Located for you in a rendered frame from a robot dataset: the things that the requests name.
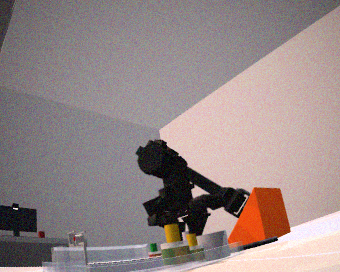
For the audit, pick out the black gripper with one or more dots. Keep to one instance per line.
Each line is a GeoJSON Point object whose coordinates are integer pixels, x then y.
{"type": "Point", "coordinates": [196, 209]}

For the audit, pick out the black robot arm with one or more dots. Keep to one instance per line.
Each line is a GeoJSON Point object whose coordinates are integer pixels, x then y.
{"type": "Point", "coordinates": [157, 159]}

